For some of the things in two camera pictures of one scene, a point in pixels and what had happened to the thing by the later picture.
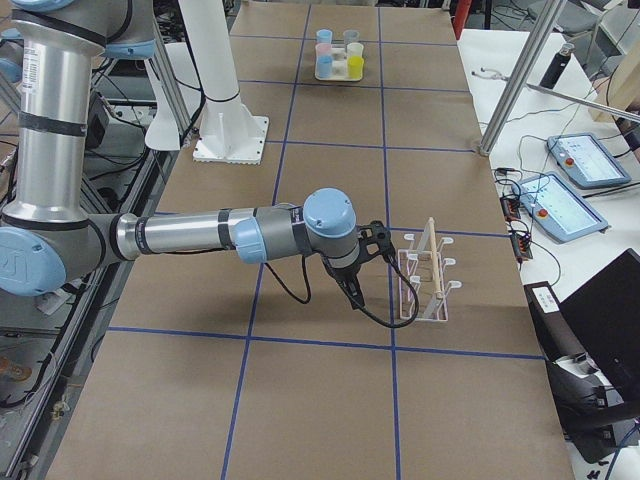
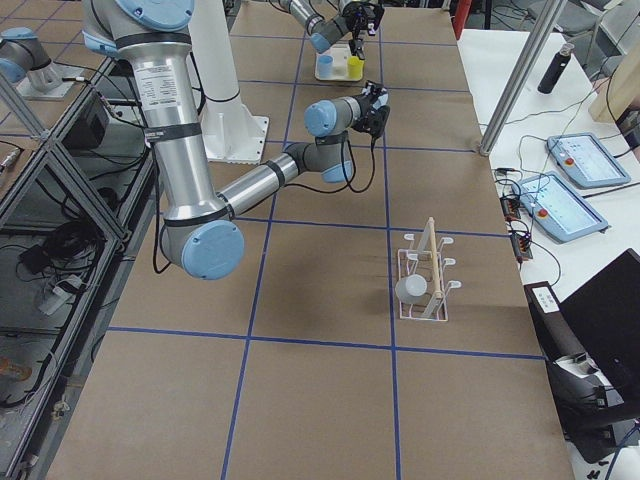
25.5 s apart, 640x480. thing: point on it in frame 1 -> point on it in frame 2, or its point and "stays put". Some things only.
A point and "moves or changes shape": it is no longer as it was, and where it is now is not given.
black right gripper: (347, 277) -> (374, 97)
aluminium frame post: (524, 75) stays put
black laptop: (605, 309) stays put
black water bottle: (559, 64) stays put
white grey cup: (351, 36) moves or changes shape
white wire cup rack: (423, 265) stays put
